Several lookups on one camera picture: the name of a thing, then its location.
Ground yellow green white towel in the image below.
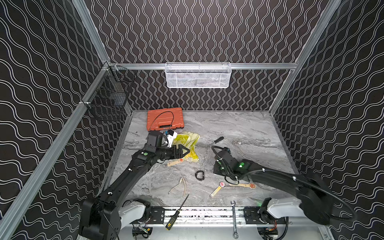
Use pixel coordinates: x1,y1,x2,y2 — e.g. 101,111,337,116
172,131,200,162

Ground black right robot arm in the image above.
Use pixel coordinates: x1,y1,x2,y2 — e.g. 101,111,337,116
212,146,357,225

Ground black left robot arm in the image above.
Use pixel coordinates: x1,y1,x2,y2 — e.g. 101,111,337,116
79,131,190,240

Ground red plastic tool case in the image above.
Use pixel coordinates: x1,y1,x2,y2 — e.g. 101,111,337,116
147,108,185,132

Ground black yellow screwdriver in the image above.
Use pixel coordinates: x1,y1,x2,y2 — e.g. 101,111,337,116
166,195,189,230

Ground silver combination wrench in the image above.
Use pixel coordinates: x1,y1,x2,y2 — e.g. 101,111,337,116
231,201,239,240

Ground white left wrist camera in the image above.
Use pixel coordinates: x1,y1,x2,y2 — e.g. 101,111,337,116
166,130,178,148

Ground yellow strap red dial watch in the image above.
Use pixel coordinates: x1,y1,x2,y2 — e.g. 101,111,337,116
210,182,225,198

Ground orange strap watch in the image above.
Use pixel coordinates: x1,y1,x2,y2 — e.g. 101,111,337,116
229,183,256,189

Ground black wire basket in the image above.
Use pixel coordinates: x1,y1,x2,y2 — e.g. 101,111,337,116
85,64,133,122

